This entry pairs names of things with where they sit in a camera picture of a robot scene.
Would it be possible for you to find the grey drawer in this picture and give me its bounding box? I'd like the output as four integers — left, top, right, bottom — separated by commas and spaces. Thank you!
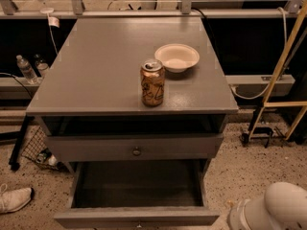
45, 133, 224, 162
55, 160, 219, 228

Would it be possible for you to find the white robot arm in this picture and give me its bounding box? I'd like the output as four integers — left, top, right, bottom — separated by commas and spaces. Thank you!
227, 182, 307, 230

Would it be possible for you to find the grey wooden drawer cabinet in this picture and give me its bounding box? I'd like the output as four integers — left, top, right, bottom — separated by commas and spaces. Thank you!
25, 16, 240, 174

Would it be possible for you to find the grey top drawer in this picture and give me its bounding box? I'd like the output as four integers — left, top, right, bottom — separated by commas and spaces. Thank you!
45, 133, 224, 162

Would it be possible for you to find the gold soda can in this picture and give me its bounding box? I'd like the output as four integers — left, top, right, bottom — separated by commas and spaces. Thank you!
140, 58, 165, 106

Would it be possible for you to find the white paper bowl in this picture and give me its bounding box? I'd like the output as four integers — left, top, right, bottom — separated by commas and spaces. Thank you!
154, 44, 200, 73

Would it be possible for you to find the right clear water bottle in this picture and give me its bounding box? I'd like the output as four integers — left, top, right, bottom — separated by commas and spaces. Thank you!
34, 54, 49, 78

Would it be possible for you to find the clear water bottle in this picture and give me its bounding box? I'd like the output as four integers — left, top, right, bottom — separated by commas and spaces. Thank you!
34, 54, 49, 78
16, 55, 38, 84

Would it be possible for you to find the left clear water bottle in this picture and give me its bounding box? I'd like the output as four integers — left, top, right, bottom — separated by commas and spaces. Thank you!
16, 55, 38, 84

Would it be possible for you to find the white sneaker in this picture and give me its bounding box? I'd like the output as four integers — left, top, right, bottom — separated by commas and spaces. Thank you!
0, 183, 35, 214

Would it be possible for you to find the yellow folding ladder frame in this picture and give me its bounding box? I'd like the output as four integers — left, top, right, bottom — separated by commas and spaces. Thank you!
248, 0, 307, 141

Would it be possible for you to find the black wire basket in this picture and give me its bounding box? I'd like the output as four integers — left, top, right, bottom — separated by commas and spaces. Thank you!
22, 127, 66, 171

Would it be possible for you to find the black cable at left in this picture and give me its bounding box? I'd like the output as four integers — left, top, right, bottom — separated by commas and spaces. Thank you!
0, 72, 34, 99

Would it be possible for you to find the white cable with tag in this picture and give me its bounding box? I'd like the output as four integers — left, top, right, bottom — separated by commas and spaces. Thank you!
33, 0, 61, 56

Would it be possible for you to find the white hose at right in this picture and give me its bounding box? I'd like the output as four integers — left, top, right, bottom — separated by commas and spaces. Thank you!
230, 6, 288, 101

